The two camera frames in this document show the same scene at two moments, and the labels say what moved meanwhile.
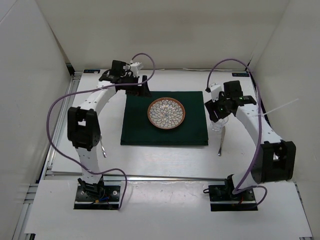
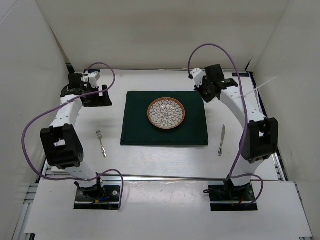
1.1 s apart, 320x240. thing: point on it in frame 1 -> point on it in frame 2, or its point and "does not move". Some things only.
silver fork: (103, 150) does not move
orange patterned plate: (166, 113) does not move
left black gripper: (142, 91) -> (100, 101)
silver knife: (220, 150) does not move
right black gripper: (211, 106) -> (200, 90)
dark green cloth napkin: (137, 130) does not move
